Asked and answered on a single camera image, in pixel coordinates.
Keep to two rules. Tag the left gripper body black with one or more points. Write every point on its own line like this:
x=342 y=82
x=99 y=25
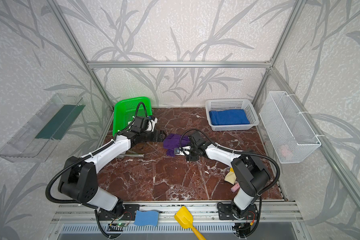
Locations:
x=155 y=135

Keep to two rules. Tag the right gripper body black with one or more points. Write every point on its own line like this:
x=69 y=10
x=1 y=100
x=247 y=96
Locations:
x=190 y=154

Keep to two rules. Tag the purple towel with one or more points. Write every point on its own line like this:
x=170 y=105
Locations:
x=171 y=142

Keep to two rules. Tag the blue towel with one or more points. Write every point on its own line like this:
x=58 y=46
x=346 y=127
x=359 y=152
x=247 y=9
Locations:
x=229 y=117

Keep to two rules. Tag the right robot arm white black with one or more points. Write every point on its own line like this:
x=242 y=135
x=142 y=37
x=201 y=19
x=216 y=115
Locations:
x=255 y=173

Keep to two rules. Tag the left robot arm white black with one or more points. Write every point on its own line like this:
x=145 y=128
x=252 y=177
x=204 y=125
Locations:
x=77 y=182

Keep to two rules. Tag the silver metal trowel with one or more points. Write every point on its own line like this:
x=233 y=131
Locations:
x=130 y=155

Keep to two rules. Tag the green plastic basket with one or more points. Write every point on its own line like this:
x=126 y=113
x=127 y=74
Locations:
x=125 y=110

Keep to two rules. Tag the white plastic basket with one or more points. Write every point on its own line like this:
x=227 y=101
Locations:
x=232 y=104

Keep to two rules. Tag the pale yellow cloth piece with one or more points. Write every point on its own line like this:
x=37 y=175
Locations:
x=231 y=177

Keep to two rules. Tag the yellow plastic shovel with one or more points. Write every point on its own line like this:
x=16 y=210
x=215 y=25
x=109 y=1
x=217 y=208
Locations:
x=185 y=219

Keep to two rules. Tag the blue sponge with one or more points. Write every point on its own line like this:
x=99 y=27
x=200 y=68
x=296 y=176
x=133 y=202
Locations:
x=146 y=218

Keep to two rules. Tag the small circuit board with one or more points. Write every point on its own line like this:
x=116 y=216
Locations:
x=117 y=227

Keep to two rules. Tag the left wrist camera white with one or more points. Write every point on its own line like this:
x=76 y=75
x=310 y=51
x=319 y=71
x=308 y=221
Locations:
x=151 y=124

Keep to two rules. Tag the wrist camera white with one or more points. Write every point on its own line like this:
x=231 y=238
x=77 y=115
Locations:
x=151 y=124
x=184 y=151

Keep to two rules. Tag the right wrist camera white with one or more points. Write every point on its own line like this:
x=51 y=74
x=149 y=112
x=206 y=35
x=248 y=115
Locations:
x=184 y=151

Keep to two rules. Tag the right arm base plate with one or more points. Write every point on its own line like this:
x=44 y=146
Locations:
x=225 y=211

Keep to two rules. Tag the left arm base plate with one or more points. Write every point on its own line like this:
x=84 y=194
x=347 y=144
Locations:
x=129 y=214

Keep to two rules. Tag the pink item in wire basket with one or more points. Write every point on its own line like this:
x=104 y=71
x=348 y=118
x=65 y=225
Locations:
x=286 y=152

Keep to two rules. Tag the white wire wall basket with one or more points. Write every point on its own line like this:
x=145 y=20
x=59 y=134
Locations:
x=286 y=124

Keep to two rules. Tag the clear acrylic wall shelf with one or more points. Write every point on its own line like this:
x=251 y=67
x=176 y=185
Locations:
x=38 y=138

